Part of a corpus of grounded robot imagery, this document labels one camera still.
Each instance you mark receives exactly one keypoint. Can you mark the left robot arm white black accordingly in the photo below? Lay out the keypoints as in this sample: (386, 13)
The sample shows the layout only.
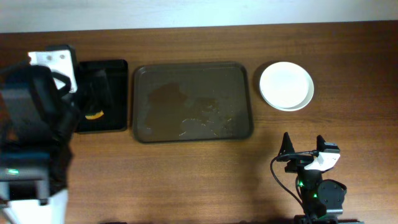
(43, 106)

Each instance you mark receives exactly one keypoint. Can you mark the black tray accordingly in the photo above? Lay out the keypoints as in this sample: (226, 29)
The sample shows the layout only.
(109, 82)

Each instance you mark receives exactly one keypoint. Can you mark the cream white plate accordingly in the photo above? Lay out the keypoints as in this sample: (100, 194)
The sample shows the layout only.
(286, 84)

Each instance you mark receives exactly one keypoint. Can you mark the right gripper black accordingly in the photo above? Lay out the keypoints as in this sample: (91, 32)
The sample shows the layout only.
(301, 159)

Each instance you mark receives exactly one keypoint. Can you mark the yellow green sponge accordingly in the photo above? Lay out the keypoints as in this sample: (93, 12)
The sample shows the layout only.
(94, 115)

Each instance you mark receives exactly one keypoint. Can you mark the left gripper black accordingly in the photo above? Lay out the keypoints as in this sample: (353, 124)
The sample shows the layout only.
(94, 90)

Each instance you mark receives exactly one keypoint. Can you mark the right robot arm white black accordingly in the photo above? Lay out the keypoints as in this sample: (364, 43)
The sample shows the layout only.
(320, 199)

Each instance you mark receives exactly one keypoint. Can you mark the brown serving tray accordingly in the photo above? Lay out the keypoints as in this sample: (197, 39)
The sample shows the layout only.
(191, 102)

